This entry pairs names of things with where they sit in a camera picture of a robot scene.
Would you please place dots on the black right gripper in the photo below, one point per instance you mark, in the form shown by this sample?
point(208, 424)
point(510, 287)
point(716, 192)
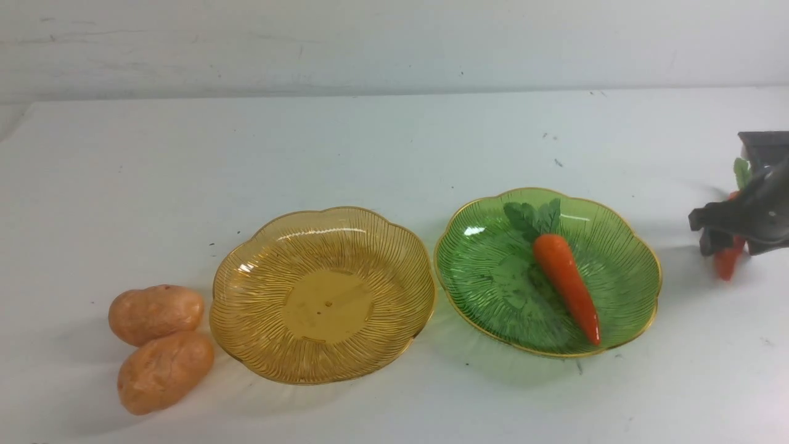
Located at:
point(761, 208)

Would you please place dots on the orange toy carrot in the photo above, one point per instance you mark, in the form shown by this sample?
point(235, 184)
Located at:
point(564, 277)
point(725, 260)

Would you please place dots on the brown toy potato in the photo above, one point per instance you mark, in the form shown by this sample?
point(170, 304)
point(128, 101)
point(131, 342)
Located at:
point(162, 372)
point(138, 316)

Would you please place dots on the green ribbed plastic plate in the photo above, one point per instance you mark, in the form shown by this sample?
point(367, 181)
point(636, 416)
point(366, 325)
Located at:
point(485, 264)

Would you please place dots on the amber ribbed plastic plate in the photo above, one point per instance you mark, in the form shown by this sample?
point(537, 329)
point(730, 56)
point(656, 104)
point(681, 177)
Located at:
point(318, 297)

